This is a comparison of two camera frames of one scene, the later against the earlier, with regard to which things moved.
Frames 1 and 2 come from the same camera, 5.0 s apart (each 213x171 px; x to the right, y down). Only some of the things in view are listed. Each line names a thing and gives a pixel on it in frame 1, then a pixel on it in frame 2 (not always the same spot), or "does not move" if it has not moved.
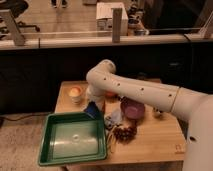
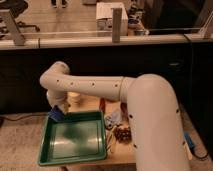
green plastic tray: (72, 137) does not move
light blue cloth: (111, 119) does not move
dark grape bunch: (125, 134) does not move
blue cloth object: (92, 109) → (56, 114)
